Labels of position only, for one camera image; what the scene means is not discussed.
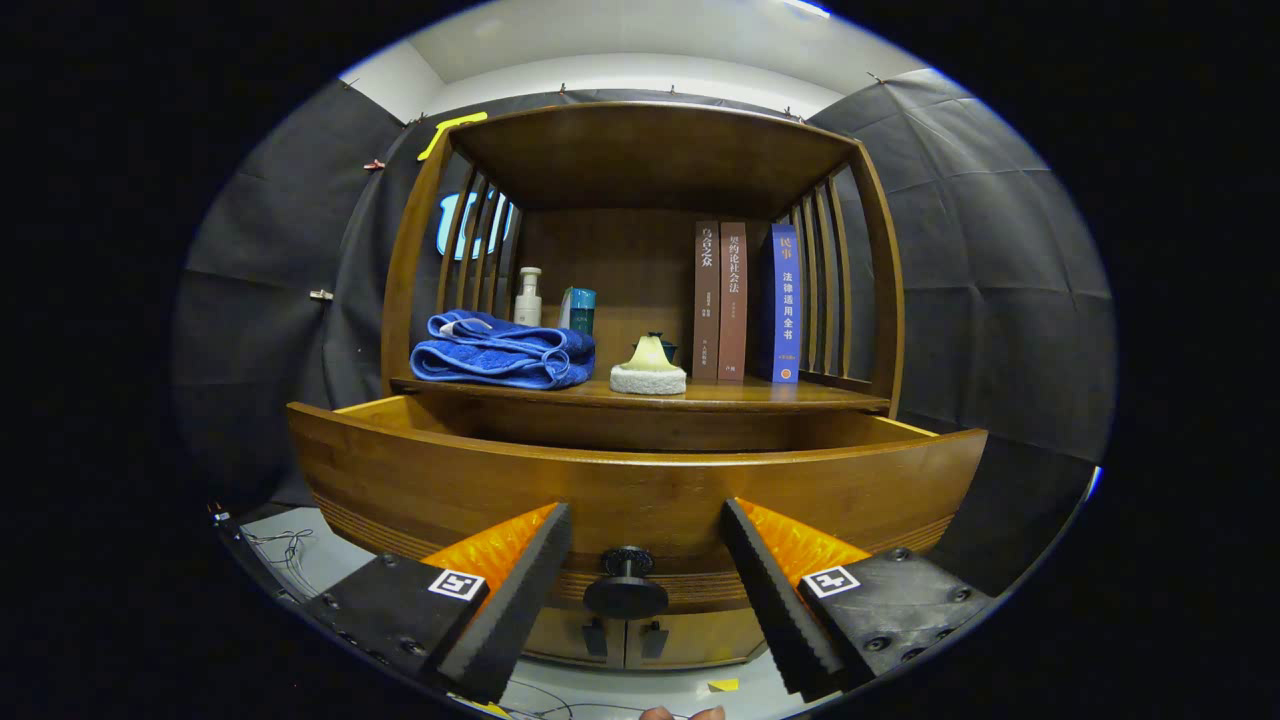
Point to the wooden drawer with black knob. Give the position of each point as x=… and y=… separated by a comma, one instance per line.
x=640, y=490

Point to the blue lidded teacup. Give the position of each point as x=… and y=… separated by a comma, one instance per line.
x=669, y=349

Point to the folded blue towel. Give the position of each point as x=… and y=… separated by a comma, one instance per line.
x=500, y=355

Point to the brown wooden cabinet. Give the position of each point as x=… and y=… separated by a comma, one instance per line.
x=650, y=155

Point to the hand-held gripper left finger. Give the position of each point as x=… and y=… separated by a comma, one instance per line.
x=520, y=610

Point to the blue book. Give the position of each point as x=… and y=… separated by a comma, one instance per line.
x=785, y=300

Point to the white pump bottle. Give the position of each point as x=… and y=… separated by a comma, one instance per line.
x=527, y=308

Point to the brown book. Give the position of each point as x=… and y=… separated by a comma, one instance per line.
x=706, y=300
x=732, y=300

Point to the wooden cabinet door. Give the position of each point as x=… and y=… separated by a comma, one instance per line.
x=710, y=635
x=560, y=640

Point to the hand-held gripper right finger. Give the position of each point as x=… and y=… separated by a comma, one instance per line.
x=775, y=610

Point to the wooden countertop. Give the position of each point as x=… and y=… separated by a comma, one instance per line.
x=740, y=393

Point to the teal and white box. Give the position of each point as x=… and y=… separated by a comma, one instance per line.
x=580, y=305

